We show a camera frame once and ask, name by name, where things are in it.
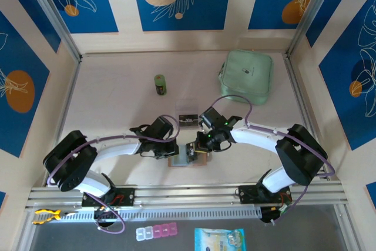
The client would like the green can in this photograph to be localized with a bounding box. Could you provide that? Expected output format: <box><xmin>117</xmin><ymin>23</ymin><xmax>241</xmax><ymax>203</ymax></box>
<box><xmin>153</xmin><ymin>73</ymin><xmax>169</xmax><ymax>96</ymax></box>

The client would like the mint green zipper pouch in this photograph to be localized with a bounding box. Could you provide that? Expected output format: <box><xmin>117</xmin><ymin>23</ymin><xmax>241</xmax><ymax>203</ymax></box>
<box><xmin>217</xmin><ymin>49</ymin><xmax>274</xmax><ymax>106</ymax></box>

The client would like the white pink pill organizer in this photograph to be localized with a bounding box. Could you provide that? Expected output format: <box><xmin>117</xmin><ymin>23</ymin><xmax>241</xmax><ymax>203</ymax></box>
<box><xmin>135</xmin><ymin>222</ymin><xmax>179</xmax><ymax>242</ymax></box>

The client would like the light blue snack packet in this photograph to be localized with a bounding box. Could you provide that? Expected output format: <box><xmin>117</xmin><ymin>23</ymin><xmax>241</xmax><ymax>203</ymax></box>
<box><xmin>194</xmin><ymin>227</ymin><xmax>246</xmax><ymax>251</ymax></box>

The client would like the aluminium table edge bar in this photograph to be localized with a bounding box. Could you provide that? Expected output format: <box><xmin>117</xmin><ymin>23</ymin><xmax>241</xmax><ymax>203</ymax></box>
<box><xmin>284</xmin><ymin>52</ymin><xmax>331</xmax><ymax>182</ymax></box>
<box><xmin>54</xmin><ymin>56</ymin><xmax>82</xmax><ymax>160</ymax></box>

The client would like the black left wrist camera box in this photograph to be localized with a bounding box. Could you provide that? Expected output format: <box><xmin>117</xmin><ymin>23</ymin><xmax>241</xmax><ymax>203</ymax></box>
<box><xmin>151</xmin><ymin>116</ymin><xmax>174</xmax><ymax>140</ymax></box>

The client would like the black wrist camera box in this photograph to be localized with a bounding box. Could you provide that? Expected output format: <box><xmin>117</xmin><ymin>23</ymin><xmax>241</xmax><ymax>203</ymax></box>
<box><xmin>151</xmin><ymin>116</ymin><xmax>174</xmax><ymax>140</ymax></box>
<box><xmin>199</xmin><ymin>106</ymin><xmax>226</xmax><ymax>130</ymax></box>

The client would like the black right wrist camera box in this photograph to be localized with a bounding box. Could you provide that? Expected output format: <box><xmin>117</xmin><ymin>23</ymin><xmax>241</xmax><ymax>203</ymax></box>
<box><xmin>199</xmin><ymin>106</ymin><xmax>226</xmax><ymax>130</ymax></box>

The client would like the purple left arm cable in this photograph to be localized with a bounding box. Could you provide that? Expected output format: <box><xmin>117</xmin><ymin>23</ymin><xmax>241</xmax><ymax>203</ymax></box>
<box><xmin>46</xmin><ymin>114</ymin><xmax>180</xmax><ymax>236</ymax></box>

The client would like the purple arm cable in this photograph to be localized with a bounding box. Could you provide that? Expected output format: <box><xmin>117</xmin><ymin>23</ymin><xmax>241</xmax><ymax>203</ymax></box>
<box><xmin>46</xmin><ymin>114</ymin><xmax>180</xmax><ymax>236</ymax></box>
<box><xmin>209</xmin><ymin>95</ymin><xmax>335</xmax><ymax>225</ymax></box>

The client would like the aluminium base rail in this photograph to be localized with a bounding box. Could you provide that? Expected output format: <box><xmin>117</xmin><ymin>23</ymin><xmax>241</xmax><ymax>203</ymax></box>
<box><xmin>25</xmin><ymin>182</ymin><xmax>350</xmax><ymax>211</ymax></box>

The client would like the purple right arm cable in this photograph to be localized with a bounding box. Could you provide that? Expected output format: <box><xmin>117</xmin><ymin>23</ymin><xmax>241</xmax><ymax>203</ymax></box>
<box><xmin>209</xmin><ymin>95</ymin><xmax>335</xmax><ymax>225</ymax></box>

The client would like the slotted grey cable duct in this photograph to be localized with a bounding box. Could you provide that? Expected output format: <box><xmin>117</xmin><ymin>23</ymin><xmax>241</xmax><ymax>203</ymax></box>
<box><xmin>63</xmin><ymin>206</ymin><xmax>263</xmax><ymax>221</ymax></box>

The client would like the aluminium frame post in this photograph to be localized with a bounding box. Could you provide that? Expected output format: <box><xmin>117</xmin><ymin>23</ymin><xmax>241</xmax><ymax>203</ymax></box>
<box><xmin>22</xmin><ymin>0</ymin><xmax>82</xmax><ymax>61</ymax></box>
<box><xmin>286</xmin><ymin>0</ymin><xmax>341</xmax><ymax>58</ymax></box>

